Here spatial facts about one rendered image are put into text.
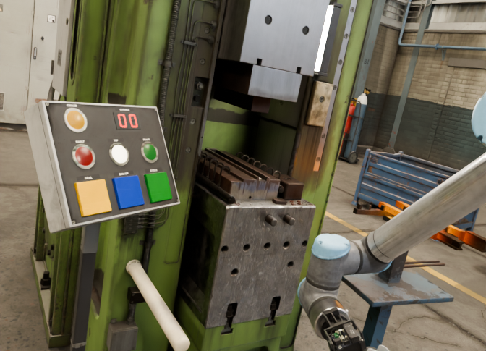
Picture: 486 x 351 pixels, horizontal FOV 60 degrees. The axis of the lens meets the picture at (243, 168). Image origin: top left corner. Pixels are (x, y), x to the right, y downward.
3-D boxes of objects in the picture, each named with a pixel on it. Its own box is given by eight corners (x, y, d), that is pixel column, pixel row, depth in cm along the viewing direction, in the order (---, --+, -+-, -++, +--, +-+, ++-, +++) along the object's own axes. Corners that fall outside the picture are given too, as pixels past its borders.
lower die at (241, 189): (275, 200, 153) (280, 177, 151) (228, 200, 143) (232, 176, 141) (222, 168, 188) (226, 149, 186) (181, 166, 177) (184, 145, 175)
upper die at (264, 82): (296, 102, 146) (302, 74, 144) (247, 94, 135) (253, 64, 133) (236, 87, 180) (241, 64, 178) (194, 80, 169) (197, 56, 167)
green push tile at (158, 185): (173, 198, 114) (166, 171, 114) (152, 202, 107) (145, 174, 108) (168, 200, 114) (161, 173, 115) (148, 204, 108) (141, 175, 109)
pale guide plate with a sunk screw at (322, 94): (325, 127, 171) (334, 84, 167) (307, 124, 166) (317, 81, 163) (321, 126, 173) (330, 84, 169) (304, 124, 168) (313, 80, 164)
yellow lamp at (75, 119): (86, 132, 96) (88, 113, 95) (64, 129, 94) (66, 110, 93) (84, 129, 99) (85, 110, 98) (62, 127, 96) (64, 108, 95)
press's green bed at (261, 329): (267, 413, 176) (291, 313, 166) (184, 440, 156) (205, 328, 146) (209, 333, 221) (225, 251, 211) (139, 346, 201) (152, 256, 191)
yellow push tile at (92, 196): (112, 210, 97) (105, 179, 97) (84, 216, 91) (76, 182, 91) (107, 212, 98) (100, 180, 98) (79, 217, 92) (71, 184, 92)
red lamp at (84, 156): (95, 168, 96) (97, 149, 95) (73, 167, 93) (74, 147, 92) (92, 164, 98) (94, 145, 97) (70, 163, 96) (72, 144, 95)
